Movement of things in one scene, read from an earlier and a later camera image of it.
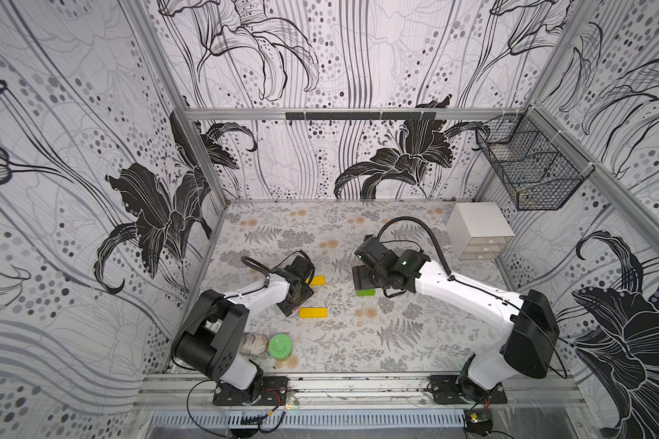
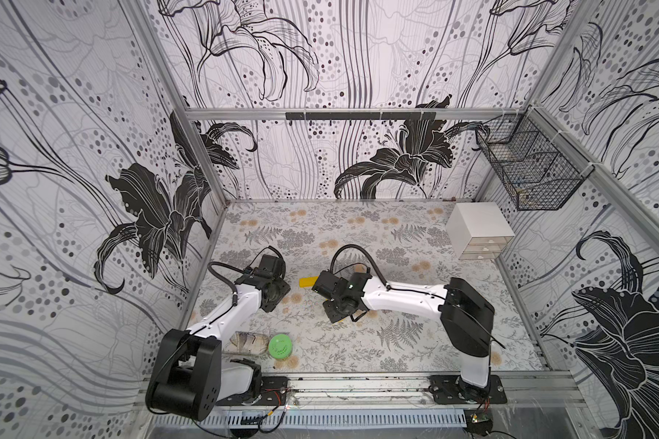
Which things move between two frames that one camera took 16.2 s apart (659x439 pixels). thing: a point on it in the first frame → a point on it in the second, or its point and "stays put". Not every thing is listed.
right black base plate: [462, 390] stays put
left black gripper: [307, 293] → [284, 287]
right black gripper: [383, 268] → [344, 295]
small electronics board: [479, 422] stays put
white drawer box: [479, 231] stays put
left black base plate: [267, 391] stays put
